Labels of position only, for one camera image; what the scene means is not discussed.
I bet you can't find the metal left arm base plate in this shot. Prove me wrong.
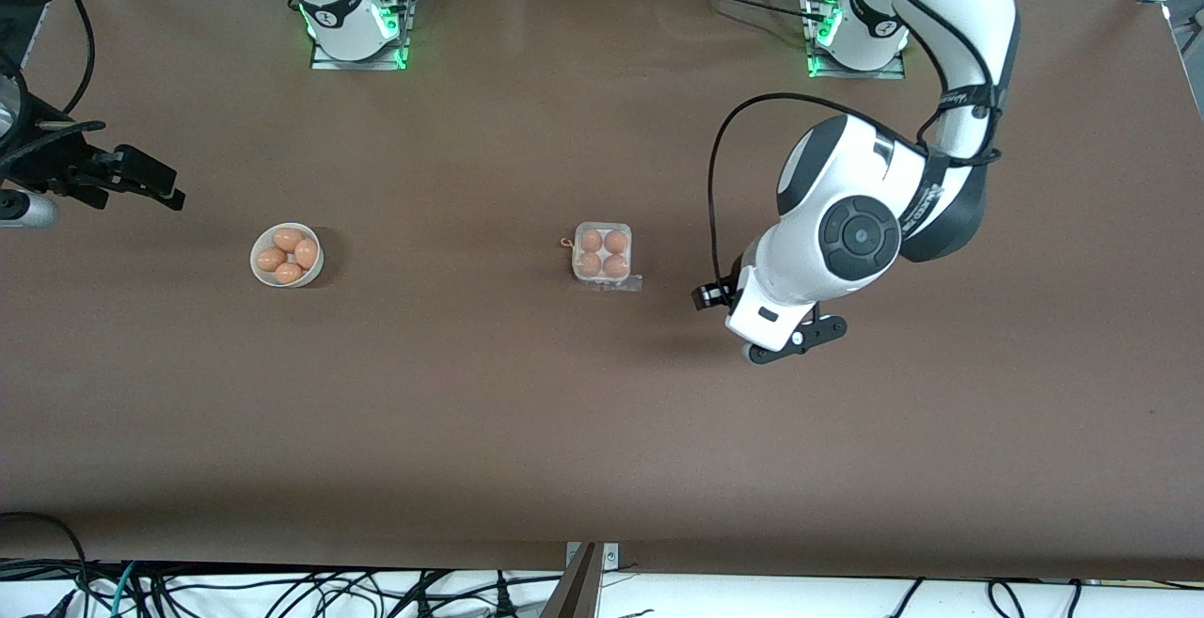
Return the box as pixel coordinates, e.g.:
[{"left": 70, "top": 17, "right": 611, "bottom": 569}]
[{"left": 807, "top": 0, "right": 907, "bottom": 81}]

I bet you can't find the white round bowl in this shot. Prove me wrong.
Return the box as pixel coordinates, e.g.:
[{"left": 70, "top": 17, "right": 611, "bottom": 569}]
[{"left": 250, "top": 221, "right": 325, "bottom": 288}]

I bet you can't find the teal cable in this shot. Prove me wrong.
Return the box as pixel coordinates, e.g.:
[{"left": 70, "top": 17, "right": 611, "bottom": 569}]
[{"left": 111, "top": 562, "right": 140, "bottom": 618}]

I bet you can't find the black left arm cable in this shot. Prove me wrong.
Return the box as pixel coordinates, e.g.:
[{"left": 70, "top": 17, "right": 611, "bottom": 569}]
[{"left": 707, "top": 0, "right": 1004, "bottom": 292}]

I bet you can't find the brown table cover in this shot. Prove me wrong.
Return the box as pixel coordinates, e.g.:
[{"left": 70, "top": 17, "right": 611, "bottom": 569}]
[{"left": 0, "top": 0, "right": 1204, "bottom": 583}]

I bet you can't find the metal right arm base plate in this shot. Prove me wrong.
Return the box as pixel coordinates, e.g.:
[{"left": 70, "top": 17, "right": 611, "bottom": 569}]
[{"left": 310, "top": 0, "right": 412, "bottom": 71}]

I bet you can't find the black looped floor cable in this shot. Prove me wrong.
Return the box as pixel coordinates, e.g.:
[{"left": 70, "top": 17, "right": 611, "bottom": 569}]
[{"left": 0, "top": 512, "right": 92, "bottom": 618}]

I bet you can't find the dark slanted pole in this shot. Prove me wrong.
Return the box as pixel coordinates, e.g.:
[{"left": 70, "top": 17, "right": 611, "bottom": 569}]
[{"left": 539, "top": 543, "right": 603, "bottom": 618}]

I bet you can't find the clear plastic egg carton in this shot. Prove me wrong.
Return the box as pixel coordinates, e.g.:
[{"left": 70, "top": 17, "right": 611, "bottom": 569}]
[{"left": 571, "top": 221, "right": 643, "bottom": 293}]

